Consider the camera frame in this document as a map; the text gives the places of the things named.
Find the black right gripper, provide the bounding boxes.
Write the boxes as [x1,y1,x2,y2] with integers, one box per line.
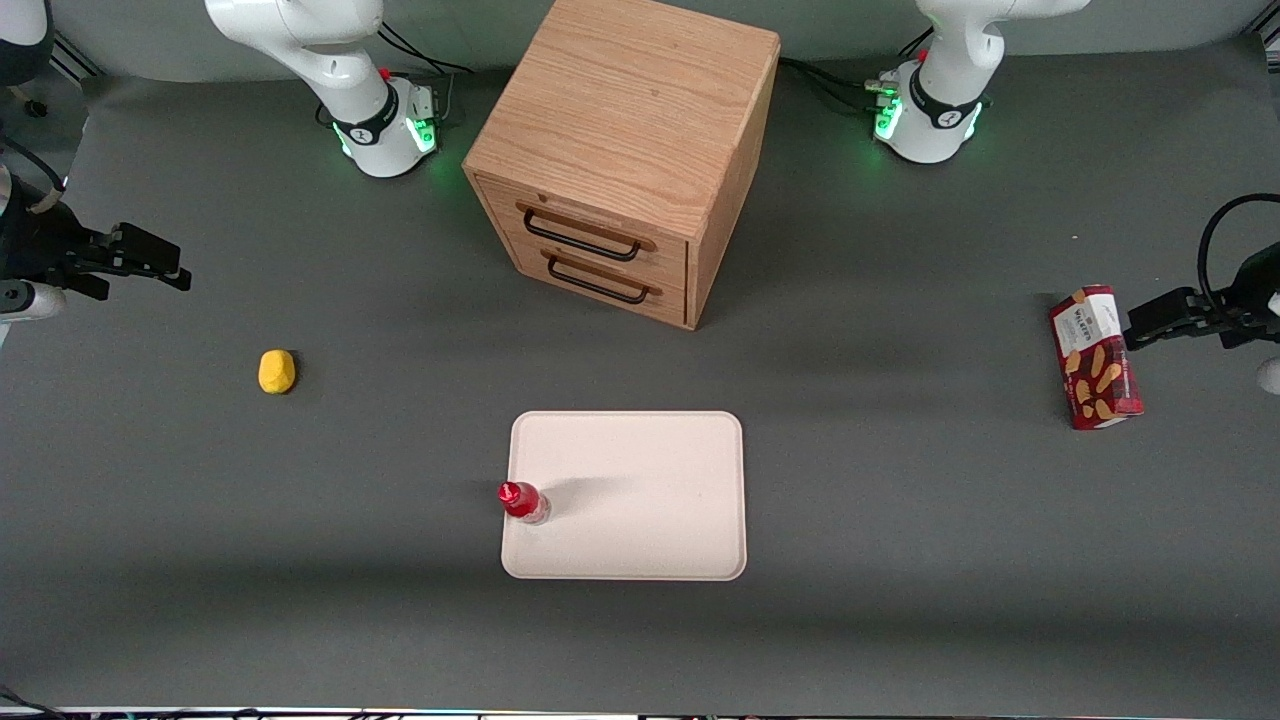
[0,205,191,300]

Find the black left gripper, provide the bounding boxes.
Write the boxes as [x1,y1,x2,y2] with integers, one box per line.
[1124,243,1280,351]

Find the red coke bottle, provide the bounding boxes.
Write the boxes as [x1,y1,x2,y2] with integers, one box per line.
[498,481,552,526]

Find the cream rectangular tray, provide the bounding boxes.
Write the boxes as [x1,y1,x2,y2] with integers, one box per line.
[500,410,749,582]

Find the red tartan cookie box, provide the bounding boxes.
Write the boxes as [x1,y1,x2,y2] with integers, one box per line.
[1048,285,1145,431]

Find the wooden two-drawer cabinet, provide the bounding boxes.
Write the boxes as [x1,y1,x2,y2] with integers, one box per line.
[462,0,782,331]

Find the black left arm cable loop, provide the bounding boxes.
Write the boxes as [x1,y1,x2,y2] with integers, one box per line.
[1197,193,1280,306]

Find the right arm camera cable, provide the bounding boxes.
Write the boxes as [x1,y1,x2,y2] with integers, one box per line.
[0,132,68,216]

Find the aluminium frame rail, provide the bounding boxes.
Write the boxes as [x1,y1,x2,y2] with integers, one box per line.
[48,30,103,86]

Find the black base cables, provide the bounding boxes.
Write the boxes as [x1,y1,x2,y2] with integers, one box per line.
[778,55,901,119]
[376,20,473,79]

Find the black drawer handle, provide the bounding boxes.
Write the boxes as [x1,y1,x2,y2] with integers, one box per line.
[516,200,658,263]
[541,250,663,305]

